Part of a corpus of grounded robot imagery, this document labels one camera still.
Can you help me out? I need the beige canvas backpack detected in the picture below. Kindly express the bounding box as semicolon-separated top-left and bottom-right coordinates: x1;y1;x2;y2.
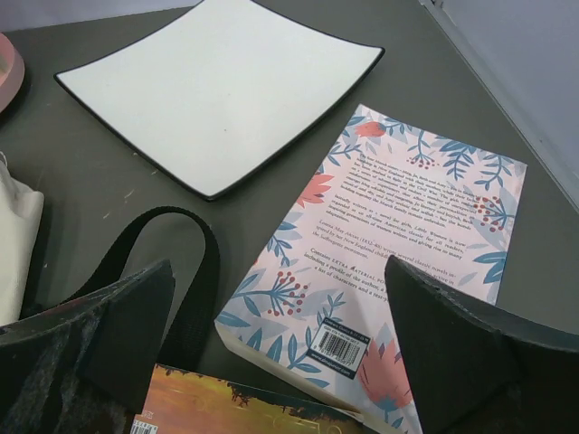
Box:
1;160;221;370

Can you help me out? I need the floral paperback book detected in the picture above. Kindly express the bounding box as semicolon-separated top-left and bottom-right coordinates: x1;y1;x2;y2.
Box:
215;106;527;433

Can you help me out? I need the pink three-tier shelf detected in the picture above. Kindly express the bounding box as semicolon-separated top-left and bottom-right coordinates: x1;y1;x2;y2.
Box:
0;33;25;111

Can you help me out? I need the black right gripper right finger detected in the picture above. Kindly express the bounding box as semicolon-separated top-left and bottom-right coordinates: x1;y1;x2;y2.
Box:
384;256;578;433

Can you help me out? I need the white square plate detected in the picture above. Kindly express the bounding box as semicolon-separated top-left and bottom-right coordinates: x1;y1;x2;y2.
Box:
56;1;384;199

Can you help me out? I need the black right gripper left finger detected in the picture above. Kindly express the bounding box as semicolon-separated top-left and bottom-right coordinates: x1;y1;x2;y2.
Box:
1;260;175;433

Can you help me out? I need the blue hardcover book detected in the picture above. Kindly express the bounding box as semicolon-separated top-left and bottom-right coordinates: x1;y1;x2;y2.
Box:
129;364;365;433

